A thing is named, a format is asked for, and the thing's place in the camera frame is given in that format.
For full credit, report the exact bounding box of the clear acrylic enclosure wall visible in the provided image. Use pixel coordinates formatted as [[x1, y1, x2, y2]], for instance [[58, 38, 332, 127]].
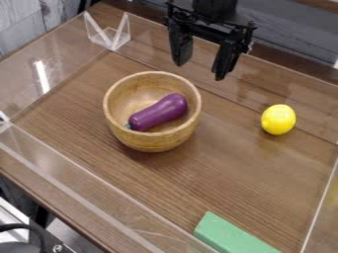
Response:
[[0, 4, 338, 253]]

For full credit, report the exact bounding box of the brown wooden bowl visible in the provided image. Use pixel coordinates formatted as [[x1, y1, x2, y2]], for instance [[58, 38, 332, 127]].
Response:
[[103, 71, 202, 152]]

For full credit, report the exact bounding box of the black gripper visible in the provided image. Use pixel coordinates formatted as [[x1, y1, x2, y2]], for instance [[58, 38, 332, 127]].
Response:
[[166, 0, 258, 81]]

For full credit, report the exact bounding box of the purple toy eggplant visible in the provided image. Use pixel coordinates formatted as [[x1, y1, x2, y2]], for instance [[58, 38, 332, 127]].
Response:
[[127, 93, 187, 131]]

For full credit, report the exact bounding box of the green foam block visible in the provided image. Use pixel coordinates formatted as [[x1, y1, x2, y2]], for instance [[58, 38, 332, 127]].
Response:
[[194, 211, 281, 253]]

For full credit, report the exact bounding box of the black cable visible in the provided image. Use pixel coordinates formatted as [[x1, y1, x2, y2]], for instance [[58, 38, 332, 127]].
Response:
[[0, 222, 48, 253]]

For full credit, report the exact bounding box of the yellow toy lemon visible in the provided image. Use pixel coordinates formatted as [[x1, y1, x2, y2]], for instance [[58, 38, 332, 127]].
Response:
[[261, 104, 297, 135]]

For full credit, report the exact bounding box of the black metal stand base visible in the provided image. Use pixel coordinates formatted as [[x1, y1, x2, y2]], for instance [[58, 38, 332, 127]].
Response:
[[28, 220, 76, 253]]

